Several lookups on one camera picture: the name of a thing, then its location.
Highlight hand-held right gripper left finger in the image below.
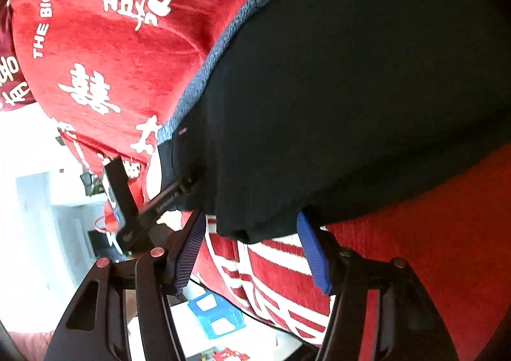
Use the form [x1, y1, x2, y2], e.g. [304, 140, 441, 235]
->
[43, 207, 208, 361]

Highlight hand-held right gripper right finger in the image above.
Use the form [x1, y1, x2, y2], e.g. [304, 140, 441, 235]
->
[296, 211, 460, 361]

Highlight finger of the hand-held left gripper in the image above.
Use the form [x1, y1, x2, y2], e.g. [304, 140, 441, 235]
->
[176, 167, 205, 195]

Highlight black pants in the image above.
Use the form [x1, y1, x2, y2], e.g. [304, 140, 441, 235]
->
[157, 0, 511, 244]

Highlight blue plastic stool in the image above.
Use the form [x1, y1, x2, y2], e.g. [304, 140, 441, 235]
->
[187, 291, 246, 342]

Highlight white door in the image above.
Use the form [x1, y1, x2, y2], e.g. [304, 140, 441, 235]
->
[16, 171, 60, 306]

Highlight red packet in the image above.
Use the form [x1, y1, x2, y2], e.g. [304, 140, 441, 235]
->
[211, 349, 250, 361]

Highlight red printed blanket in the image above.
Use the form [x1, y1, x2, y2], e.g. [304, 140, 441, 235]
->
[8, 0, 511, 350]

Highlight blue patterned cloth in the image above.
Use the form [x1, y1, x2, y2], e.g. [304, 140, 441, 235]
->
[157, 0, 334, 146]

